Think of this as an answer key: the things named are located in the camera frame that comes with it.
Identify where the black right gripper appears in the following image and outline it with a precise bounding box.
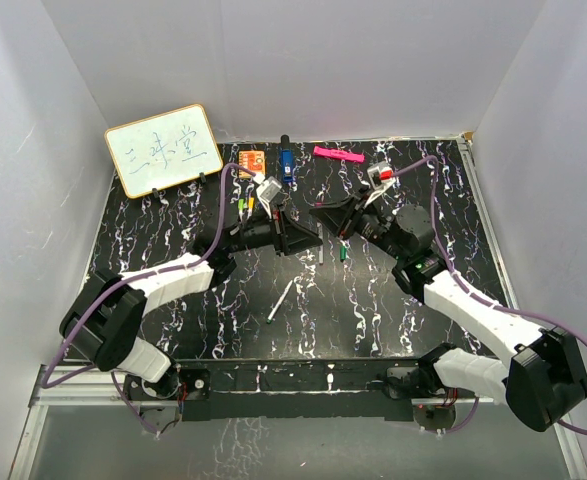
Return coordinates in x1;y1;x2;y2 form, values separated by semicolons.
310;188;407;263

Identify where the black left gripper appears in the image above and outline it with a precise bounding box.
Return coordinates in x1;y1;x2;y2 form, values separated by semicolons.
225;202;321;256

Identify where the white pen magenta end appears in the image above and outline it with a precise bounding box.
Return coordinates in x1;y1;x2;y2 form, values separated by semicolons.
316;222;324;265

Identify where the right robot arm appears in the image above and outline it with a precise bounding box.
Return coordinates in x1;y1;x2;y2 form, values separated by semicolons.
310;196;587;432

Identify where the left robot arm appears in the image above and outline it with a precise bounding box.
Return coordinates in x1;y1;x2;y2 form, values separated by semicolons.
59;206;322;399

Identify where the white pen green end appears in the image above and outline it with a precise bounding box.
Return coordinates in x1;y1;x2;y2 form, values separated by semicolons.
266;279;294;324

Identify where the pink flat tool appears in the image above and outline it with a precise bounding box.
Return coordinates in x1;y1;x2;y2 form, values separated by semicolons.
313;145;365;164

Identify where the blue stapler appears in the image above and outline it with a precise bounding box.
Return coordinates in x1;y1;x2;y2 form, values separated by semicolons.
279;135;294;184

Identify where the orange small notebook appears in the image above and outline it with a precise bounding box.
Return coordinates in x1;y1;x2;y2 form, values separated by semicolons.
238;150;266;176

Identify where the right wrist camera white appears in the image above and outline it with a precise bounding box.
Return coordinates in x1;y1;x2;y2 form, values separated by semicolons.
364;162;396;207

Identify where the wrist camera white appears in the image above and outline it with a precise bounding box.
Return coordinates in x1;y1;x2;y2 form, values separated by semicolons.
364;162;396;207
252;173;282;218

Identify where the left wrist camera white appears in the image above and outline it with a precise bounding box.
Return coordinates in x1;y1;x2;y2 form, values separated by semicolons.
252;173;282;218

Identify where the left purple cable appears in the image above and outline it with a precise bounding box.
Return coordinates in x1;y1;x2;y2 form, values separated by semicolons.
40;162;267;437

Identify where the purple cable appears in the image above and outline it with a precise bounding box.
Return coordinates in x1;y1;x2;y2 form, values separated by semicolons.
387;155;587;439
40;162;267;437

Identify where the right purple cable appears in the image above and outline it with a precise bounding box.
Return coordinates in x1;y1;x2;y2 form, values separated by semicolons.
387;155;587;439

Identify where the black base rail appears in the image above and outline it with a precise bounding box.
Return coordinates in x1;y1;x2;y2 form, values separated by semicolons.
122;357;479;424

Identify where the white board yellow frame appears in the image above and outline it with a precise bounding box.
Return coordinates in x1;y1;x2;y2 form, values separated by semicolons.
104;104;223;199

